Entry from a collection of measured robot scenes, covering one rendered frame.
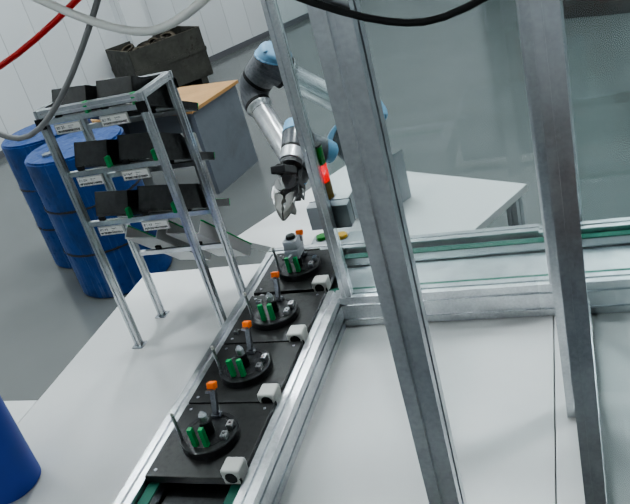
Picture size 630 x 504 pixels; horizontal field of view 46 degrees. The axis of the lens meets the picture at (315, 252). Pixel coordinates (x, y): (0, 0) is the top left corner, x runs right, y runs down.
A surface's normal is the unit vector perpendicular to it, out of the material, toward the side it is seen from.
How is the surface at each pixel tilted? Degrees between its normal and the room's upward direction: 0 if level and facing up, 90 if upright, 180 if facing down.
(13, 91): 90
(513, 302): 90
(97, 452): 0
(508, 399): 0
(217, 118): 90
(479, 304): 90
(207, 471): 0
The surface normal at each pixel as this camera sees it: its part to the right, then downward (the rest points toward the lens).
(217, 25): 0.71, 0.16
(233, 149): 0.87, 0.01
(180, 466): -0.25, -0.86
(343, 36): -0.25, 0.50
